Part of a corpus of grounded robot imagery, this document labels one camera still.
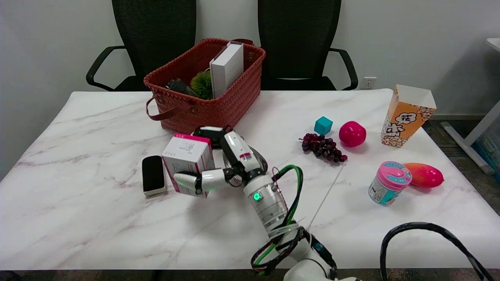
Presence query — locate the white desk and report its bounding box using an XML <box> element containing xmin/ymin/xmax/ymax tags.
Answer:
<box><xmin>441</xmin><ymin>38</ymin><xmax>500</xmax><ymax>175</ymax></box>

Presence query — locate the white and pink paper box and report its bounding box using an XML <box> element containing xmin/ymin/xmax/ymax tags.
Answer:
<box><xmin>161</xmin><ymin>133</ymin><xmax>215</xmax><ymax>198</ymax></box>

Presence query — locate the pink lid jar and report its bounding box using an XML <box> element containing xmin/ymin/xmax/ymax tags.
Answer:
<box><xmin>368</xmin><ymin>161</ymin><xmax>413</xmax><ymax>206</ymax></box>

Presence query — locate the tall white box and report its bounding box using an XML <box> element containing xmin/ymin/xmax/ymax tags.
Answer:
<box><xmin>209</xmin><ymin>41</ymin><xmax>244</xmax><ymax>99</ymax></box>

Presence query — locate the orange popcorn paper box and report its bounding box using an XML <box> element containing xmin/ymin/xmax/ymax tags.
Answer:
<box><xmin>381</xmin><ymin>84</ymin><xmax>437</xmax><ymax>148</ymax></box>

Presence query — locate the black object in basket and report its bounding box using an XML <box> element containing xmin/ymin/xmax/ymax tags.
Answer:
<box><xmin>166</xmin><ymin>78</ymin><xmax>202</xmax><ymax>98</ymax></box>

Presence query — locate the black whiteboard eraser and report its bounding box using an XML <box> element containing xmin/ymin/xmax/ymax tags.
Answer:
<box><xmin>141</xmin><ymin>155</ymin><xmax>167</xmax><ymax>197</ymax></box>

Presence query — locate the green robot cable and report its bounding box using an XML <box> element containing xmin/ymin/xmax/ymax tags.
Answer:
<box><xmin>256</xmin><ymin>165</ymin><xmax>304</xmax><ymax>274</ymax></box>

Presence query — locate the green artificial plant ball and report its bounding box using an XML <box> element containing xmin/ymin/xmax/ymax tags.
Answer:
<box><xmin>190</xmin><ymin>70</ymin><xmax>213</xmax><ymax>100</ymax></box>

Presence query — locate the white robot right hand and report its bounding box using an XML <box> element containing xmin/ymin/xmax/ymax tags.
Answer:
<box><xmin>174</xmin><ymin>126</ymin><xmax>270</xmax><ymax>196</ymax></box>

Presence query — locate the white zip tie tail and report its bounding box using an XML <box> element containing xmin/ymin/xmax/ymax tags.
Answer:
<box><xmin>307</xmin><ymin>164</ymin><xmax>346</xmax><ymax>231</ymax></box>

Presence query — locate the red orange toy mango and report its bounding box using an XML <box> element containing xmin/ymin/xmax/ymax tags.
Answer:
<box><xmin>403</xmin><ymin>163</ymin><xmax>445</xmax><ymax>189</ymax></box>

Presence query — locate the thick black sleeved cable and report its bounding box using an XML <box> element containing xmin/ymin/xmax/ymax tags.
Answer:
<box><xmin>380</xmin><ymin>222</ymin><xmax>495</xmax><ymax>281</ymax></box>

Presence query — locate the dark purple grape bunch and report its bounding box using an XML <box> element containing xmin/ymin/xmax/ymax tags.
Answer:
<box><xmin>299</xmin><ymin>133</ymin><xmax>348</xmax><ymax>163</ymax></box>

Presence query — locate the red toy apple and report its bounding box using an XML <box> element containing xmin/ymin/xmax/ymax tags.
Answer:
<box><xmin>339</xmin><ymin>121</ymin><xmax>367</xmax><ymax>148</ymax></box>

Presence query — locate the brown woven storage basket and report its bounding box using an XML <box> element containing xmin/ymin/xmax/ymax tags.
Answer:
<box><xmin>143</xmin><ymin>38</ymin><xmax>266</xmax><ymax>135</ymax></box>

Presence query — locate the blue storage bin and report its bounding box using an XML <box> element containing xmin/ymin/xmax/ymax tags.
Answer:
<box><xmin>472</xmin><ymin>117</ymin><xmax>500</xmax><ymax>184</ymax></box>

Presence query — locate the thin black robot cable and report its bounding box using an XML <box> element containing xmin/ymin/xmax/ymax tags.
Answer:
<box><xmin>251</xmin><ymin>165</ymin><xmax>338</xmax><ymax>278</ymax></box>

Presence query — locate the black mesh office chair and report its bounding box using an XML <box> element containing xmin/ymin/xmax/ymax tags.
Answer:
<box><xmin>86</xmin><ymin>0</ymin><xmax>197</xmax><ymax>92</ymax></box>
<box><xmin>258</xmin><ymin>0</ymin><xmax>359</xmax><ymax>91</ymax></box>

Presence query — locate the teal cube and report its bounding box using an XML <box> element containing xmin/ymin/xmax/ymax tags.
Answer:
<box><xmin>314</xmin><ymin>116</ymin><xmax>333</xmax><ymax>136</ymax></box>

